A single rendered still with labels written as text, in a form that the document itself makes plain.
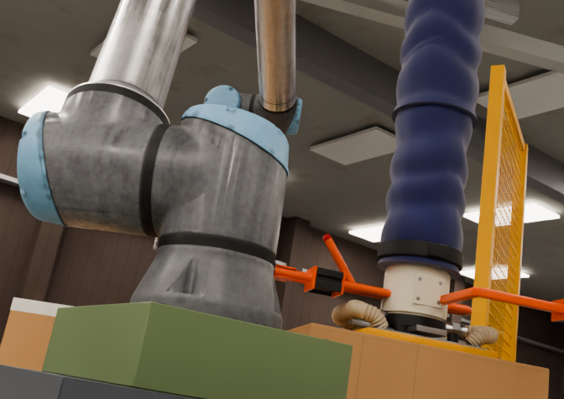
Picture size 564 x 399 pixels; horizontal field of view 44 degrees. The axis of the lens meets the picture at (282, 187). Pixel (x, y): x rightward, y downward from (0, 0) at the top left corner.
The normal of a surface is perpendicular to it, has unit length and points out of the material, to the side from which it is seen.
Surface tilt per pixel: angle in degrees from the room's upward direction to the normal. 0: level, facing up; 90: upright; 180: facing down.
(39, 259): 90
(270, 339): 90
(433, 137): 76
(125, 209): 140
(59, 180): 117
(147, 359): 90
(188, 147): 72
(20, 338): 90
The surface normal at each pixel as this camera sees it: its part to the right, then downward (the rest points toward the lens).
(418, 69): -0.59, -0.21
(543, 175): 0.59, -0.15
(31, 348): -0.12, -0.32
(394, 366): 0.22, -0.26
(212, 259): 0.09, -0.59
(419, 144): -0.50, -0.57
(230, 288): 0.36, -0.55
